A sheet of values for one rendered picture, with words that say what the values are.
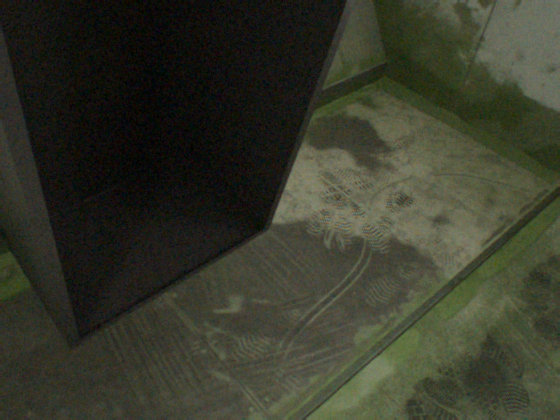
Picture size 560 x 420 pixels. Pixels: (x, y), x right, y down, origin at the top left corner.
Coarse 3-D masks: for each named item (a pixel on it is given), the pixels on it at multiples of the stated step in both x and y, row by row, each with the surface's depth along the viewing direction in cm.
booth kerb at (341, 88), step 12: (360, 72) 267; (372, 72) 274; (384, 72) 282; (336, 84) 258; (348, 84) 265; (360, 84) 273; (324, 96) 257; (336, 96) 264; (0, 240) 177; (0, 252) 180
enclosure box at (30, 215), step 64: (0, 0) 82; (64, 0) 89; (128, 0) 98; (192, 0) 109; (256, 0) 103; (320, 0) 90; (0, 64) 50; (64, 64) 99; (128, 64) 110; (192, 64) 124; (256, 64) 113; (320, 64) 97; (0, 128) 58; (64, 128) 112; (128, 128) 126; (192, 128) 144; (256, 128) 124; (0, 192) 86; (64, 192) 128; (128, 192) 140; (192, 192) 144; (256, 192) 137; (64, 256) 125; (128, 256) 128; (192, 256) 132; (64, 320) 100
